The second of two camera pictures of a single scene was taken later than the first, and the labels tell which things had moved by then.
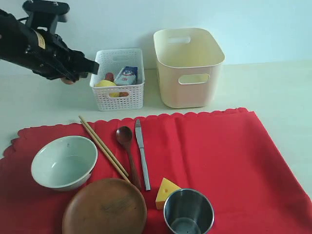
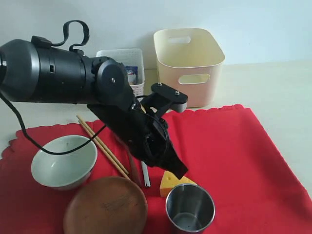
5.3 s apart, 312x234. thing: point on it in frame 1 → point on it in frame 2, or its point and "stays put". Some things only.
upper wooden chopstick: [104, 146] stays put
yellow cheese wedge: [166, 188] → [169, 180]
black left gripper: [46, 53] → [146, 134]
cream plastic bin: [188, 63] stays put
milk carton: [128, 75] stays put
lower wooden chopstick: [109, 156] stays put
